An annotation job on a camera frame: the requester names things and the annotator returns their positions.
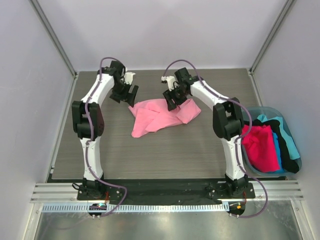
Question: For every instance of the aluminium front frame rail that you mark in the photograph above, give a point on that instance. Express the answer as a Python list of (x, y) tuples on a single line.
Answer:
[(273, 190)]

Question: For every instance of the slotted white cable duct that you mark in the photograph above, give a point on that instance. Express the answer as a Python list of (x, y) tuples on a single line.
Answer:
[(100, 208)]

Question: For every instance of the blue t shirt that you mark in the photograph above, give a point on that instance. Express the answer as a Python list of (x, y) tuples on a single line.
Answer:
[(278, 153)]

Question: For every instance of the magenta t shirt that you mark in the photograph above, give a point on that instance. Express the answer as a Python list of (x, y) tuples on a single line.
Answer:
[(260, 149)]

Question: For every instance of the turquoise t shirt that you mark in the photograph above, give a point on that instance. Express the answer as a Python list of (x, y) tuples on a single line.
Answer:
[(292, 149)]

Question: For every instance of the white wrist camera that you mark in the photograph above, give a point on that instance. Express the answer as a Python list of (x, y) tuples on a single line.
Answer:
[(171, 82), (129, 78)]

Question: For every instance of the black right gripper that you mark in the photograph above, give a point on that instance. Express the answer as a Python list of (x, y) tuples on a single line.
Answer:
[(173, 97)]

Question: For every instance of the aluminium corner post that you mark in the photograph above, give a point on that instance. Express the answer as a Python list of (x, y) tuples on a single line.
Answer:
[(284, 12), (52, 35)]

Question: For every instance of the right aluminium corner post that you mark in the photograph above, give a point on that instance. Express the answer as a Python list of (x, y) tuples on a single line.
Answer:
[(284, 12)]

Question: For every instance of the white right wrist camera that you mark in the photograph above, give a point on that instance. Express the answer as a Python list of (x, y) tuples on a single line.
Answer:
[(171, 82)]

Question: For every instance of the teal plastic laundry basket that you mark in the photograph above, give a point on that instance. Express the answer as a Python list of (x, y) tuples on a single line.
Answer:
[(269, 112)]

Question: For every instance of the left aluminium corner post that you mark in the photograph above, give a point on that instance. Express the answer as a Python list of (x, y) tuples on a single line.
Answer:
[(52, 35)]

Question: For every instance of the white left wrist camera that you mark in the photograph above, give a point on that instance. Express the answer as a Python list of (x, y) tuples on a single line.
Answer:
[(129, 78)]

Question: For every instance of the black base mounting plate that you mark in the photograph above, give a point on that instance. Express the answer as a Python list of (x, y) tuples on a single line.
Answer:
[(162, 192)]

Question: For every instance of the black t shirt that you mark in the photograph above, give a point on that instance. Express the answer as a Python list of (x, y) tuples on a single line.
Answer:
[(289, 165)]

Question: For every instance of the light pink t shirt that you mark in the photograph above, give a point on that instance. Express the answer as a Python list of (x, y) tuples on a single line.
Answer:
[(153, 115)]

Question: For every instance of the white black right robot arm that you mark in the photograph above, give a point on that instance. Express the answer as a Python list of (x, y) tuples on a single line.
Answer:
[(227, 122)]

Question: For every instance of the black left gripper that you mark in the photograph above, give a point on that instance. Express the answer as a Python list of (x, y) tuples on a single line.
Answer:
[(128, 97)]

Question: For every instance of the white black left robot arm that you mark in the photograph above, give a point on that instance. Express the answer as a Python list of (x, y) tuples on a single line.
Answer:
[(87, 118)]

